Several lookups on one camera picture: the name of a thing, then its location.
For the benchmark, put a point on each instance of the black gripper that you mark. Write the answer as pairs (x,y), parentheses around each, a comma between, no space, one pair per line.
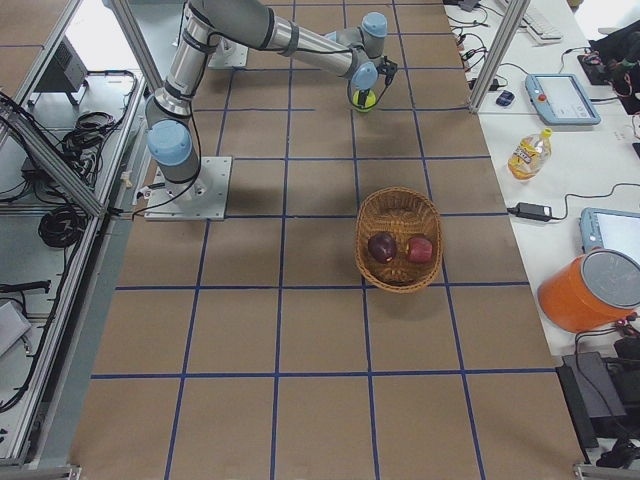
(364,93)

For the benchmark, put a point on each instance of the green apple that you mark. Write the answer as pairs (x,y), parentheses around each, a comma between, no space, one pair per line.
(363,103)

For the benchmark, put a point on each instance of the dark red apple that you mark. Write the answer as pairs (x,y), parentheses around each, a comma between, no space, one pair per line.
(382,247)

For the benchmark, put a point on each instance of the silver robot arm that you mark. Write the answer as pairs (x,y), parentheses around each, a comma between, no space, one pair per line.
(215,30)

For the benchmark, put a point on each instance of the woven wicker basket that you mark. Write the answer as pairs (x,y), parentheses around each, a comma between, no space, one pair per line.
(405,215)

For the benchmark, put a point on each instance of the dark blue small pouch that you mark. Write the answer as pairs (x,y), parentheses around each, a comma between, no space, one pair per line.
(505,98)

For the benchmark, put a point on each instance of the yellow drink bottle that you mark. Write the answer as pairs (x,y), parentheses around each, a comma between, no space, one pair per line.
(530,155)

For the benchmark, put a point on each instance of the blue teach pendant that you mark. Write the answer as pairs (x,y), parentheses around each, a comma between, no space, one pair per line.
(610,229)
(560,100)

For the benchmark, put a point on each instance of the black power adapter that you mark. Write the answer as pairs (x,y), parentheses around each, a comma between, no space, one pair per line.
(531,211)

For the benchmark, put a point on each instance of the orange bucket with grey lid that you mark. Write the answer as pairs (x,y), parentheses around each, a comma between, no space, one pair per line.
(595,289)

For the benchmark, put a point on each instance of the black laptop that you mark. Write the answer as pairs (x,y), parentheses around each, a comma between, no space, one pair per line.
(592,400)

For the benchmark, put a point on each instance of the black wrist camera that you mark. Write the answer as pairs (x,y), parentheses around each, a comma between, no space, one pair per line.
(388,69)

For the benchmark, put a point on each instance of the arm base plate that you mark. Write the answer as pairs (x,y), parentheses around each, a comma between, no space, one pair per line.
(202,198)
(230,57)

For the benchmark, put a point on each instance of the aluminium frame post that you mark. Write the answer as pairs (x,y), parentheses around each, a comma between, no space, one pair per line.
(500,44)

